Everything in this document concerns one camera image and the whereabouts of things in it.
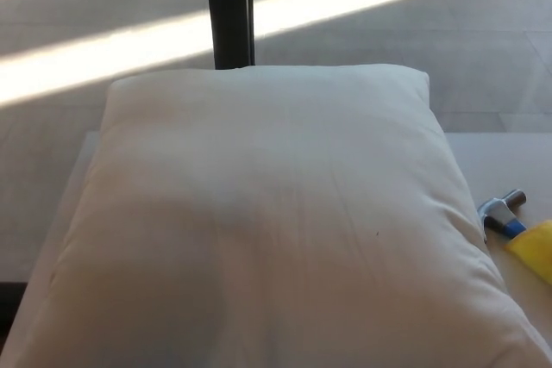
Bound hammer with yellow foam wraps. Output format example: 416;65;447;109
475;188;552;287

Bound white pillow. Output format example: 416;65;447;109
0;64;549;368

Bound black vertical pole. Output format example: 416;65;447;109
204;0;256;71

